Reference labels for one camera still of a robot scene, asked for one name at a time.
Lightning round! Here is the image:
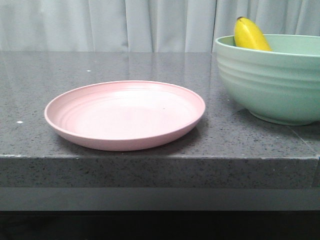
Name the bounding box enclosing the pink plate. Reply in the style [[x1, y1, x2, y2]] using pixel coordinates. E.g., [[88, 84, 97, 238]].
[[44, 80, 206, 151]]

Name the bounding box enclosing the white curtain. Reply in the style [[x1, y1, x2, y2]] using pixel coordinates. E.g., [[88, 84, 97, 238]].
[[0, 0, 320, 52]]

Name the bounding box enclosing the yellow banana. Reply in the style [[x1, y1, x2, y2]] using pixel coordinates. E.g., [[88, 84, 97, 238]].
[[234, 16, 272, 51]]

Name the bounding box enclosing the green bowl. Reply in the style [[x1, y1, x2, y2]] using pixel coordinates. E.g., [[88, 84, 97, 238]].
[[215, 34, 320, 126]]

